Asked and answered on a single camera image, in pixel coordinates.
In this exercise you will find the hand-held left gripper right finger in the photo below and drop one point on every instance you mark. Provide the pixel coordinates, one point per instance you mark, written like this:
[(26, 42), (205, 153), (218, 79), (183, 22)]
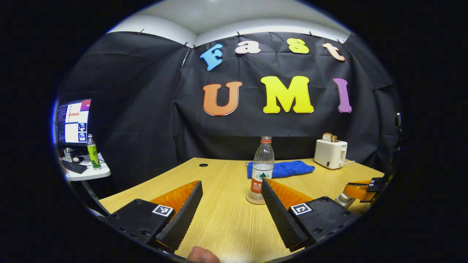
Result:
[(278, 215)]

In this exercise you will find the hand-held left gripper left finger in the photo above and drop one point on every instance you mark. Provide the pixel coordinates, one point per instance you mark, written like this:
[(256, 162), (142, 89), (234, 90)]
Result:
[(184, 217)]

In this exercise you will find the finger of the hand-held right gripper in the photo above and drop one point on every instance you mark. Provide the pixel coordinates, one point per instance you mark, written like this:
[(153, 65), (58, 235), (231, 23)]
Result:
[(356, 190)]

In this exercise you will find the white ceramic teacup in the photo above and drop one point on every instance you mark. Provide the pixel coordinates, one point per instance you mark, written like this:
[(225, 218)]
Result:
[(343, 201)]

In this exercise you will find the round coaster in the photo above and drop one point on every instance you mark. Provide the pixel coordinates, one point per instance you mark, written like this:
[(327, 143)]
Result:
[(252, 201)]

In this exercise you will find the clear plastic water bottle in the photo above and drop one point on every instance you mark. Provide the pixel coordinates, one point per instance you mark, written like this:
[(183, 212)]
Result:
[(261, 171)]

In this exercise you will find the green drink bottle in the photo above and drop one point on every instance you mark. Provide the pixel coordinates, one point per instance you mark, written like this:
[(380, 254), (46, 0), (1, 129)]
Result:
[(93, 155)]

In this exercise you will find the white toaster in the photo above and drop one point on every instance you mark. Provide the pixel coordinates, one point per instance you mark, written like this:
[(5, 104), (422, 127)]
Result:
[(329, 153)]

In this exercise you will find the blue towel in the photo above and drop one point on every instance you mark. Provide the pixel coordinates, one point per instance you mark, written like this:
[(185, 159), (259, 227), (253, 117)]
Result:
[(292, 168)]

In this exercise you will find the bread slice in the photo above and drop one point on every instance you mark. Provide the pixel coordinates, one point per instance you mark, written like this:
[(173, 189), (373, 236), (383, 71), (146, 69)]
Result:
[(328, 137)]

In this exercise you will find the white side table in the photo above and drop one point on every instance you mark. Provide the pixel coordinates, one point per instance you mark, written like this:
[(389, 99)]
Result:
[(93, 174)]

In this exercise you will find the black backdrop cloth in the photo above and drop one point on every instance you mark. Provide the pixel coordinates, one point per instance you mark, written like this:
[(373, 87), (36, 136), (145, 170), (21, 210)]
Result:
[(146, 109)]

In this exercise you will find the black keyboard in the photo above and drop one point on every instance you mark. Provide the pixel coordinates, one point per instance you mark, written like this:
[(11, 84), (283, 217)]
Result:
[(75, 167)]

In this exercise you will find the small white device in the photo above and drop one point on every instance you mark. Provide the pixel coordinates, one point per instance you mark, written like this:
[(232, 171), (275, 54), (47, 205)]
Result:
[(69, 153)]

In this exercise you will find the computer monitor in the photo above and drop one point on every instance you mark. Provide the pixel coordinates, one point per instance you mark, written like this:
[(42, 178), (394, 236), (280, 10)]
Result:
[(73, 122)]

